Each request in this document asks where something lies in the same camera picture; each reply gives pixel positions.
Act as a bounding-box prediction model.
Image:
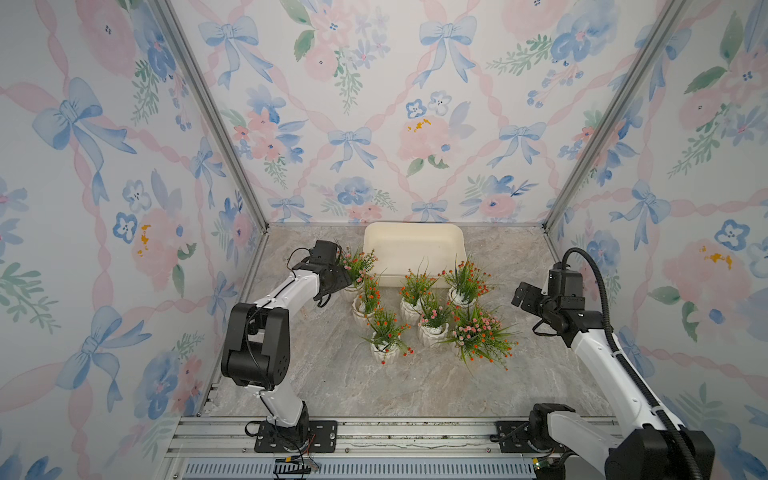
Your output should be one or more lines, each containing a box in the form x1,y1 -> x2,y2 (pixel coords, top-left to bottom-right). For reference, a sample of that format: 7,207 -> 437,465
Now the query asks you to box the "black corrugated cable conduit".
560,247 -> 704,480

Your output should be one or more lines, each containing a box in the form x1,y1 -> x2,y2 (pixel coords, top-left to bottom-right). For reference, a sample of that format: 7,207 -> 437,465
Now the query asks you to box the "pink flowered potted gypsophila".
340,248 -> 377,302

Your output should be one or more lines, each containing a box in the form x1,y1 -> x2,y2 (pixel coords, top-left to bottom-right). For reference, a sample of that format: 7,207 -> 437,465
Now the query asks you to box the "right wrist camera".
547,268 -> 584,297

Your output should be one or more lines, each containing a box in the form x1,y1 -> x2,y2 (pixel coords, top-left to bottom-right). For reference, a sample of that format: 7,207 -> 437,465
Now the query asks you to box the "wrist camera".
309,240 -> 342,266
547,268 -> 584,297

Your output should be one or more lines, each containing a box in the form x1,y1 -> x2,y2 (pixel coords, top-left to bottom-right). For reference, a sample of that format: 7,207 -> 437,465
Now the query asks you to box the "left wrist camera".
309,240 -> 342,266

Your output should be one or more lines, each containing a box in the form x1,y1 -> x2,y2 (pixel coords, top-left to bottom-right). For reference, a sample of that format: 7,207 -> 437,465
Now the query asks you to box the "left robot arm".
220,240 -> 352,454

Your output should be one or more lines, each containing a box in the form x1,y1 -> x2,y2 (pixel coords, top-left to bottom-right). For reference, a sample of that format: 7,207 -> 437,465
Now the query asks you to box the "centre small potted gypsophila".
418,295 -> 451,348

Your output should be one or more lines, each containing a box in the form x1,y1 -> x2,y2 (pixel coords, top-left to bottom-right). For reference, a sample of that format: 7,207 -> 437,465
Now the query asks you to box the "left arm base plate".
254,420 -> 338,454

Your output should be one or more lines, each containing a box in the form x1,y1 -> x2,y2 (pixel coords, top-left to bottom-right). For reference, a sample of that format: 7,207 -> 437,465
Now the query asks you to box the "orange flowered potted gypsophila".
352,275 -> 381,321

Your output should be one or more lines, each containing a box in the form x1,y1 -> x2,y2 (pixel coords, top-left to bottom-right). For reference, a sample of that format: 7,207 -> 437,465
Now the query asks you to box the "aluminium rail frame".
155,416 -> 625,480

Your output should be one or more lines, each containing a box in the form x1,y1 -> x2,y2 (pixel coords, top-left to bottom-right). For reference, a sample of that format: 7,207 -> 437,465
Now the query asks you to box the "cream plastic storage box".
363,222 -> 467,288

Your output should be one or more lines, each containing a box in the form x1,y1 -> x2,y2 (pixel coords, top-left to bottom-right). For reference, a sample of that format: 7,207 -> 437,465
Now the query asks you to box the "large pink flowered potted plant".
443,305 -> 517,370

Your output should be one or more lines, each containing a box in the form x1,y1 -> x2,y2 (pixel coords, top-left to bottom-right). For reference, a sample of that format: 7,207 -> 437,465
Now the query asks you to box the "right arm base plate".
490,420 -> 563,455

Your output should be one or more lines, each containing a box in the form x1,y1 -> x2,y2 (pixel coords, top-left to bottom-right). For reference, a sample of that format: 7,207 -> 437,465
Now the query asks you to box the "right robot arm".
512,282 -> 715,479

